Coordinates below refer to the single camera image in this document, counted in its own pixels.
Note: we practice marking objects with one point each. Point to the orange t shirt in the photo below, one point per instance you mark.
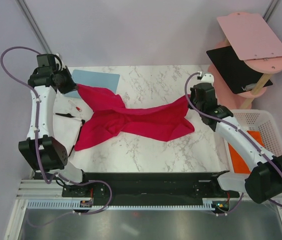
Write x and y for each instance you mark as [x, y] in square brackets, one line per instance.
[238, 164]

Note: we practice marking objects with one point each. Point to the black board on shelf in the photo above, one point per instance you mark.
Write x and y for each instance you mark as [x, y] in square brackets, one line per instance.
[236, 74]

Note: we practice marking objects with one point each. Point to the light blue mat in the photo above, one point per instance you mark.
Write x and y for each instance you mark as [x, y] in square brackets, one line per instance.
[96, 79]

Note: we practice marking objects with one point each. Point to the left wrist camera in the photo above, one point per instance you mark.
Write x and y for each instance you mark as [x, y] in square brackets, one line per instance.
[49, 60]

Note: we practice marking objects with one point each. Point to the pink tiered shelf stand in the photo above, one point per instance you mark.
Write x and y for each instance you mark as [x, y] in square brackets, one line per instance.
[255, 43]

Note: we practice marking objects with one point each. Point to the white slotted cable duct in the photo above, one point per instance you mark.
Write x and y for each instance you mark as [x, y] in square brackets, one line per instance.
[61, 204]

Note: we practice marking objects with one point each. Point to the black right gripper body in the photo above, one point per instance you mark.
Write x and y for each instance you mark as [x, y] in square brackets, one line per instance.
[193, 99]

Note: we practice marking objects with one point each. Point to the magenta t shirt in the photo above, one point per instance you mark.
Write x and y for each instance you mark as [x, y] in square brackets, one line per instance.
[111, 117]

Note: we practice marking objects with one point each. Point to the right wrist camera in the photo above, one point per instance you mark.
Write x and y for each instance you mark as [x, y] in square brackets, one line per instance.
[205, 77]

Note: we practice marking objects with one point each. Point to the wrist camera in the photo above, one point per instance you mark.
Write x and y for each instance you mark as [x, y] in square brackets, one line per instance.
[49, 60]
[205, 77]

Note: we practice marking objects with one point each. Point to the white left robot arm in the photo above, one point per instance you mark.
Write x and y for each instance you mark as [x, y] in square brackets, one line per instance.
[43, 152]

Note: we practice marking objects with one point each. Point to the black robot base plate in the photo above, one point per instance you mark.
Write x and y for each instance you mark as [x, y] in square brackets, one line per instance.
[149, 188]

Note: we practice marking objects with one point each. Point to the aluminium frame rails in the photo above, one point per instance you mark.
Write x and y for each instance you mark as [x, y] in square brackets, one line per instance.
[38, 189]

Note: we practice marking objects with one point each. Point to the white folded t shirt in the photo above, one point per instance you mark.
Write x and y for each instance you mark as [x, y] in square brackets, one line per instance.
[63, 130]

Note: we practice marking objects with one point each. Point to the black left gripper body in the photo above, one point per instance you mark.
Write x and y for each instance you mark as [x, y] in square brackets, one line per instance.
[66, 83]

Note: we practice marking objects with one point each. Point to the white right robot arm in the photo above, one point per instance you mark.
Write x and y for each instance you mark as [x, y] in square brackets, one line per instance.
[265, 179]

